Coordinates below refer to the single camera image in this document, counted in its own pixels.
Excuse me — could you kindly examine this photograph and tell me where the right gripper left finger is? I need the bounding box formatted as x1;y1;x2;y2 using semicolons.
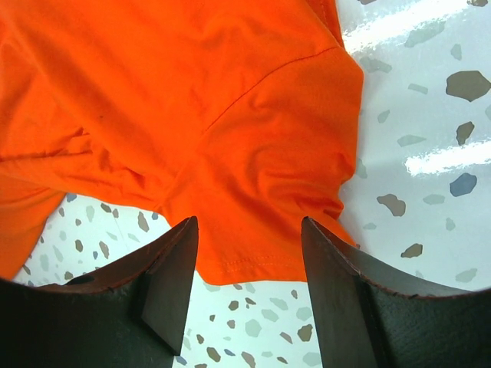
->
1;217;199;367

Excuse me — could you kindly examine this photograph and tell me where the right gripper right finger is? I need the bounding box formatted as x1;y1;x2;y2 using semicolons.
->
302;217;490;367

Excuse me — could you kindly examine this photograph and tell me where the orange t-shirt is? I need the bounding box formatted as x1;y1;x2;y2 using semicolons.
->
1;1;364;285

